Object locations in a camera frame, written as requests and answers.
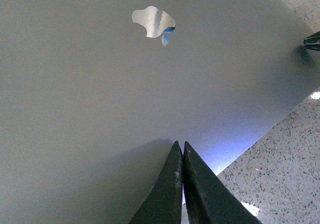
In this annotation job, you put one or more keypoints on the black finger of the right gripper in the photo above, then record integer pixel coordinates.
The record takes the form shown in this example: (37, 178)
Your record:
(312, 42)

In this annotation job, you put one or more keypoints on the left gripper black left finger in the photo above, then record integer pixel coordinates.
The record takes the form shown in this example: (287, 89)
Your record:
(163, 205)

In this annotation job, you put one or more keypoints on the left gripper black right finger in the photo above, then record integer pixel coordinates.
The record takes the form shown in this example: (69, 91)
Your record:
(208, 201)

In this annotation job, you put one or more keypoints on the grey silver laptop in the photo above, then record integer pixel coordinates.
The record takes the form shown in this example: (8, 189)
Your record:
(93, 93)

